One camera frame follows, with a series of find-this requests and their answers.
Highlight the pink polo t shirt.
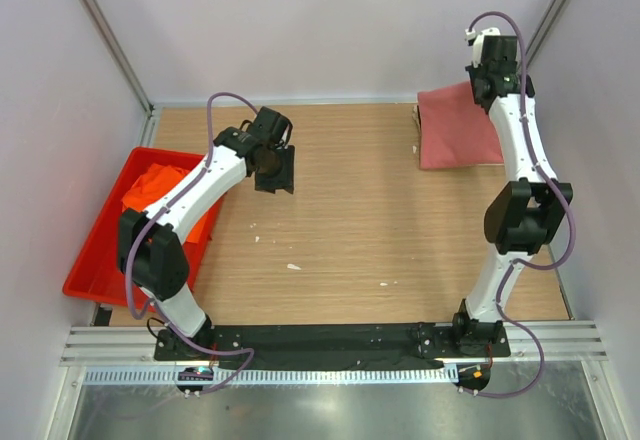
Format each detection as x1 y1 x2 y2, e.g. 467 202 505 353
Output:
417 82 503 170

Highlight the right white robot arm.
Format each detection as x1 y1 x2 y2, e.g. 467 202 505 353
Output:
451 28 573 356

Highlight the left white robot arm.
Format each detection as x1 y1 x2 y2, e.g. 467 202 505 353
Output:
117 107 295 355

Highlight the orange t shirt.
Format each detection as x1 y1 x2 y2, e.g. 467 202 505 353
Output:
121 162 213 244

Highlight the red plastic bin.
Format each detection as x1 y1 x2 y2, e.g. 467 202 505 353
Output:
63 147 203 306

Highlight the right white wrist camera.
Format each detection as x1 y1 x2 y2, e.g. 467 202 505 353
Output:
465 27 501 67

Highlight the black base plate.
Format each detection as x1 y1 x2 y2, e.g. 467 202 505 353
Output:
156 321 510 369

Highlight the white slotted cable duct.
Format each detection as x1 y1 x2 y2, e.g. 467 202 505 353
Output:
83 364 458 387

